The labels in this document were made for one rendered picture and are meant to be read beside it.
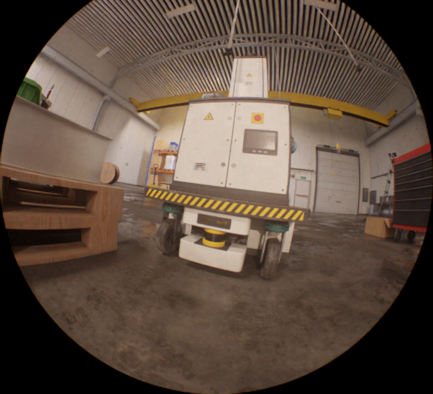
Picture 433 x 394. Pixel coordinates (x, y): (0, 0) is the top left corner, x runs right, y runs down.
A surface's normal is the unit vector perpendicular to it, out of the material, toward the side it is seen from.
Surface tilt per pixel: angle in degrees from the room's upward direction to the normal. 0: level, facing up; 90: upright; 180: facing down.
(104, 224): 90
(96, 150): 90
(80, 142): 90
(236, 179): 90
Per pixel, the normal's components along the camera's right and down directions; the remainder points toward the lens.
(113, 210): 0.95, 0.11
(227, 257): -0.26, -0.15
